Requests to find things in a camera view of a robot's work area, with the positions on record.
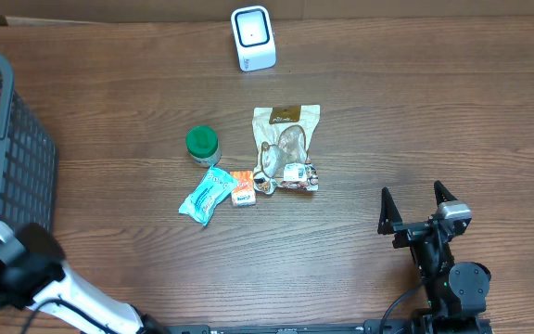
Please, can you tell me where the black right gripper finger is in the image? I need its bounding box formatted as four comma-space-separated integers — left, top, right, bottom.
434, 180, 456, 206
377, 187, 403, 235

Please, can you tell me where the beige snack bag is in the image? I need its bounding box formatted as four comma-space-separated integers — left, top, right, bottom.
252, 105, 321, 195

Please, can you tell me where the orange Kleenex tissue pack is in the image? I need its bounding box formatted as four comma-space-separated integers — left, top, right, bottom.
230, 171, 256, 207

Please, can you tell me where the teal flushable wipes pack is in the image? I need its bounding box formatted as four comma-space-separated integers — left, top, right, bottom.
178, 166, 238, 226

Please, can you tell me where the green lidded jar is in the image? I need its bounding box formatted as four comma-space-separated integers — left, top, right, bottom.
185, 125, 222, 167

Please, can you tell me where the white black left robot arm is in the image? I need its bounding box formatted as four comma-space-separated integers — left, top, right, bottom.
0, 221, 168, 333

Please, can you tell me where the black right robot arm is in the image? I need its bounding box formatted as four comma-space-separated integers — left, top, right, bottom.
376, 181, 492, 334

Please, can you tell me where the white barcode scanner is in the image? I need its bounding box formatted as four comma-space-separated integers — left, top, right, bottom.
231, 6, 277, 72

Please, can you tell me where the grey plastic mesh basket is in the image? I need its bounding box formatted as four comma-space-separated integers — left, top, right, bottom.
0, 54, 59, 231

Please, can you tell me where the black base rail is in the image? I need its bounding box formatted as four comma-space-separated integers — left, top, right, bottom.
166, 319, 493, 334

